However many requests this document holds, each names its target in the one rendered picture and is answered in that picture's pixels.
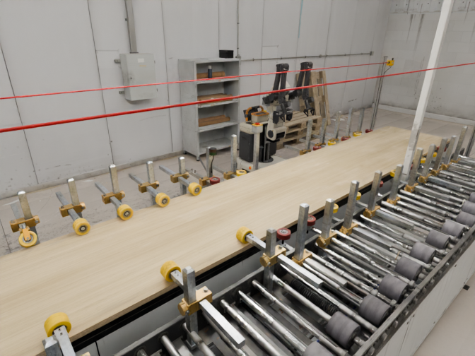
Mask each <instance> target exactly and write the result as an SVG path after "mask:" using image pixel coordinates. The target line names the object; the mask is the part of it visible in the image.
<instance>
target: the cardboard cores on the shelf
mask: <svg viewBox="0 0 475 356"><path fill-rule="evenodd" d="M224 76H225V72H224V71H218V72H212V78H216V77H224ZM200 78H208V73H197V79H200ZM232 96H233V95H232V94H229V95H227V94H226V93H225V94H223V93H218V94H212V95H200V96H197V101H202V100H212V99H218V98H223V97H232ZM230 100H233V99H230ZM230 100H221V101H216V102H225V101H230ZM209 103H215V102H207V103H201V104H200V105H203V104H209ZM225 121H230V117H225V115H219V116H214V117H207V118H202V119H198V123H199V127H201V126H208V125H211V124H217V123H221V122H225Z"/></svg>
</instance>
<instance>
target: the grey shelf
mask: <svg viewBox="0 0 475 356"><path fill-rule="evenodd" d="M240 62H241V59H237V58H232V59H225V58H219V57H209V58H201V59H200V58H193V59H178V66H179V78H180V81H190V82H182V83H180V102H181V104H182V103H188V102H197V96H200V95H212V94H218V93H222V81H223V94H225V93H226V94H227V95H229V94H232V95H233V96H238V95H240V77H234V78H220V79H212V80H205V81H191V80H199V79H197V73H208V66H212V72H218V71H224V72H225V76H224V77H230V76H240ZM181 114H182V137H183V149H184V152H183V154H184V155H186V154H187V153H186V152H185V151H187V152H189V153H191V154H193V155H195V156H196V157H197V161H200V160H199V159H198V157H199V155H201V154H204V153H206V147H208V146H210V147H214V148H217V150H220V149H223V148H228V147H231V136H232V135H236V136H237V150H239V142H240V98H235V99H233V100H230V101H225V102H215V103H209V104H203V105H200V104H196V105H187V106H182V107H181ZM219 115H225V117H230V121H225V122H221V123H217V124H211V125H208V126H201V127H199V123H198V119H202V118H207V117H214V116H219Z"/></svg>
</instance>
